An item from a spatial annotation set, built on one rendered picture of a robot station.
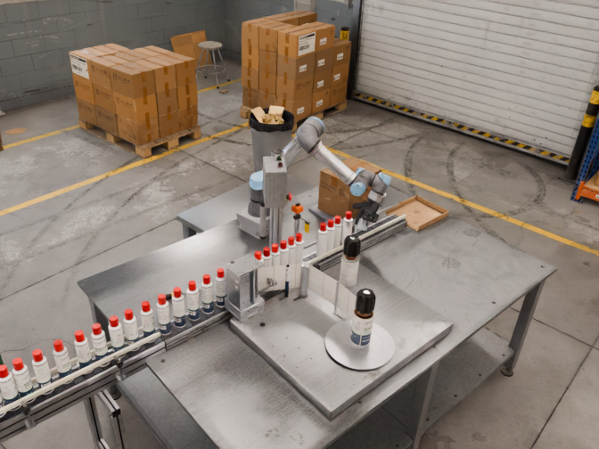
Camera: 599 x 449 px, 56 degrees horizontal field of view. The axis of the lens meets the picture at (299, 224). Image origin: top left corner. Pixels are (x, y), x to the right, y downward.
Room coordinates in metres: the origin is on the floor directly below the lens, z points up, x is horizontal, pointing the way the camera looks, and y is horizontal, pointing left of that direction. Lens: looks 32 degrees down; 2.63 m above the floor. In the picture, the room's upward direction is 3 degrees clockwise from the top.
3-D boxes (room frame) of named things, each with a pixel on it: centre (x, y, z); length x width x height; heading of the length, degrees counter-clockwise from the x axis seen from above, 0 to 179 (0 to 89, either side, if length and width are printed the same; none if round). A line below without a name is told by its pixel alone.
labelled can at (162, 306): (1.84, 0.57, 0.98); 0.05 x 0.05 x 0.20
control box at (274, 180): (2.36, 0.13, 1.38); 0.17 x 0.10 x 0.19; 8
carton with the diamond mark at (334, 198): (3.07, -0.30, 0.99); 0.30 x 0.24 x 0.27; 137
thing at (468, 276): (2.39, -0.17, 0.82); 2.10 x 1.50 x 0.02; 133
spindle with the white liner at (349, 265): (2.22, -0.26, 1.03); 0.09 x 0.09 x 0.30
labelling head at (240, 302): (2.02, 0.24, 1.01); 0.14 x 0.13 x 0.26; 133
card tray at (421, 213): (3.06, -0.74, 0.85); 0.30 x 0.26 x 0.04; 133
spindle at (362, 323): (1.82, -0.29, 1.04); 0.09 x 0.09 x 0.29
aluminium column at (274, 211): (2.45, 0.12, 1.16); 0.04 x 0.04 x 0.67; 43
